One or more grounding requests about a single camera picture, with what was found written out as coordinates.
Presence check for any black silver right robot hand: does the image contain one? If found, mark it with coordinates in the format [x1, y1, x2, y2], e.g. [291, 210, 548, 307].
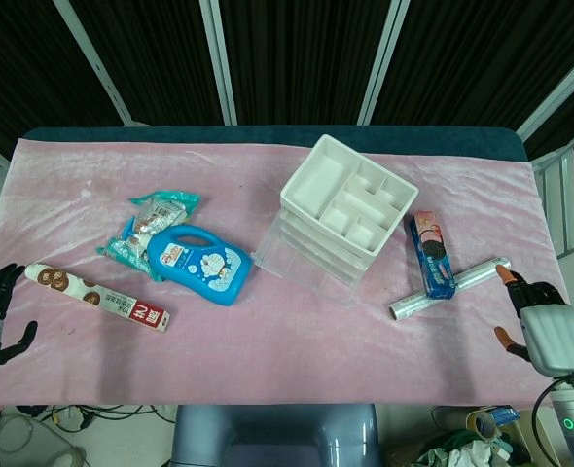
[492, 263, 574, 378]

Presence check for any clear plastic drawer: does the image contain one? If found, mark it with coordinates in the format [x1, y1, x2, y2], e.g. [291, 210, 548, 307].
[250, 211, 369, 295]

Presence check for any white plastic drawer cabinet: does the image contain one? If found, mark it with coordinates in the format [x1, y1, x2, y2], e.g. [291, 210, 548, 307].
[279, 133, 420, 293]

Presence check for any small blue packet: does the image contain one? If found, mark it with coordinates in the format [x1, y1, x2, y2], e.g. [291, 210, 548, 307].
[490, 407, 521, 427]

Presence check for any silver wrap roll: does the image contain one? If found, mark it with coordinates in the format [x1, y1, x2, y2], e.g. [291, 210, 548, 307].
[388, 256, 513, 322]

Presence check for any clear plastic bag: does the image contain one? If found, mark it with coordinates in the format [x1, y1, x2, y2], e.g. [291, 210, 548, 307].
[0, 412, 87, 467]

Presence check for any tape roll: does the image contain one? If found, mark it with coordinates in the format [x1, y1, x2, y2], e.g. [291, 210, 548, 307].
[463, 408, 500, 442]

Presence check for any long cookie-print paper box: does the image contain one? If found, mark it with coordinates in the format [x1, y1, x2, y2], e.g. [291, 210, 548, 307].
[23, 262, 173, 335]

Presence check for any white metal rack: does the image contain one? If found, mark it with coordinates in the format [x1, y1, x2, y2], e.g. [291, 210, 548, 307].
[529, 144, 574, 257]

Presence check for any blue pink cookie box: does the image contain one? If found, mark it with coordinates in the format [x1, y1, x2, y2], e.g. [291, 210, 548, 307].
[409, 209, 459, 301]

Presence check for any green white rag pile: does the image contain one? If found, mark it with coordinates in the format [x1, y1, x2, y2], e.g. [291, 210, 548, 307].
[420, 426, 517, 467]

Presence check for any teal snack bag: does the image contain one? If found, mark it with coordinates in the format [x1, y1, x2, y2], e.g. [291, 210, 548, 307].
[95, 190, 203, 284]

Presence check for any blue cartoon detergent bottle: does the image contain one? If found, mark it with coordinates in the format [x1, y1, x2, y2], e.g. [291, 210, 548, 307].
[146, 224, 254, 307]

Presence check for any pink velvet cloth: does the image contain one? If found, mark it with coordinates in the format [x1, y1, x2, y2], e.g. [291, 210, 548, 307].
[0, 136, 574, 408]

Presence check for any black folding partition panel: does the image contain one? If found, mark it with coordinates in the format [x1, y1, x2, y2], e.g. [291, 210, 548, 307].
[359, 0, 574, 142]
[53, 0, 237, 126]
[0, 0, 126, 160]
[199, 0, 411, 126]

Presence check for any grey-blue robot torso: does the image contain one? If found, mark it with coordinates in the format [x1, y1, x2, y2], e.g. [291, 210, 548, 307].
[169, 403, 381, 467]

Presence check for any dark teal table pad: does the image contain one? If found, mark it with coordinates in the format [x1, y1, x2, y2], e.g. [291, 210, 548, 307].
[21, 125, 530, 162]

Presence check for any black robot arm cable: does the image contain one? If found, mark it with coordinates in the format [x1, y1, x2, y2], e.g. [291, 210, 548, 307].
[531, 373, 574, 442]

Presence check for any bundle of floor cables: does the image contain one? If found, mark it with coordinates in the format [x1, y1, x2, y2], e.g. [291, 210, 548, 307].
[0, 403, 177, 435]

